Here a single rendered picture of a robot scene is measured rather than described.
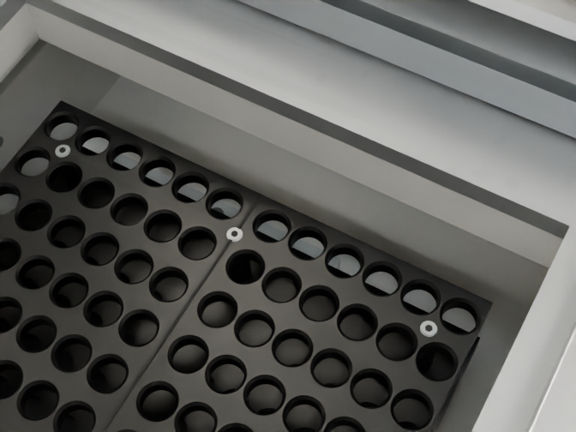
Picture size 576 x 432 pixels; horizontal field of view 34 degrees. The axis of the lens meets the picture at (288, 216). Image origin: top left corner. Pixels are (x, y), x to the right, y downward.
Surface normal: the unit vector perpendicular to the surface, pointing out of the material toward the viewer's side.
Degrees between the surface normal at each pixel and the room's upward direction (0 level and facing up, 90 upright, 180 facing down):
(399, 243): 0
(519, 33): 90
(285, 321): 0
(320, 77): 0
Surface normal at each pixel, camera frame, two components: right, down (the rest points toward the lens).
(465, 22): -0.49, 0.76
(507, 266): -0.03, -0.51
